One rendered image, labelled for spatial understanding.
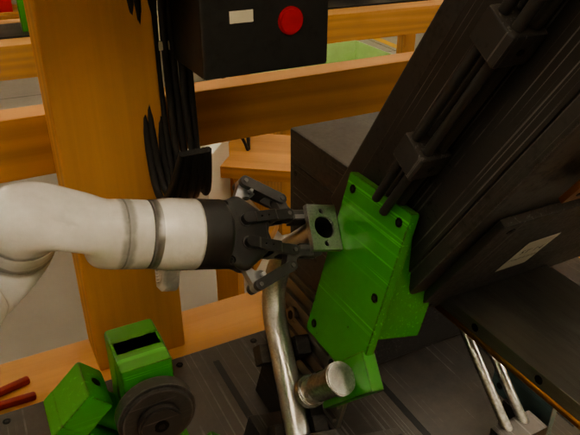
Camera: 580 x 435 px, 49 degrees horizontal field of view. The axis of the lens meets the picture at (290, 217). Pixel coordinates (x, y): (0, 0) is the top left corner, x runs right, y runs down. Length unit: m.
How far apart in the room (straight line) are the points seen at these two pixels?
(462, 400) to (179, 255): 0.51
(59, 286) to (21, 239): 2.34
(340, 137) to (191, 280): 1.98
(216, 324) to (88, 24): 0.55
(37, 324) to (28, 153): 1.80
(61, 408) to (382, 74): 0.77
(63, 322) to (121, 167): 1.84
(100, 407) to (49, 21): 0.45
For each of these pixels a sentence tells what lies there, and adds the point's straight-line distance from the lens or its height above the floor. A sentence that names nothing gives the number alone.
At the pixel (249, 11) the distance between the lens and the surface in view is 0.78.
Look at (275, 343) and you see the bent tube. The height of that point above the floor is 1.05.
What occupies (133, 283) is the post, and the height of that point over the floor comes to 1.03.
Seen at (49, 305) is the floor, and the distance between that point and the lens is 2.81.
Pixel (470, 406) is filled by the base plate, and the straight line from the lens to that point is 0.98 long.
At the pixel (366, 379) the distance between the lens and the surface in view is 0.71.
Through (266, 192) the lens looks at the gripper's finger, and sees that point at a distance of 0.72.
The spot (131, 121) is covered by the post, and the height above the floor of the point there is 1.28.
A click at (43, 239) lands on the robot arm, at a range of 0.58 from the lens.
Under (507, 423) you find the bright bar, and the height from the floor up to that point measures 1.01.
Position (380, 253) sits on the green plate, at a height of 1.22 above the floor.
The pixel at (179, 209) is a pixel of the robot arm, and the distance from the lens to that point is 0.64.
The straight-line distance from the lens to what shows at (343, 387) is 0.71.
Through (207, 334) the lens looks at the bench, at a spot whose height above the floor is 0.88.
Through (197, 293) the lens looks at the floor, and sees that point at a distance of 2.74.
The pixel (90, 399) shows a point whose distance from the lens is 0.64.
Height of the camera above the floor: 1.57
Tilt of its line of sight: 29 degrees down
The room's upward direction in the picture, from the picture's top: straight up
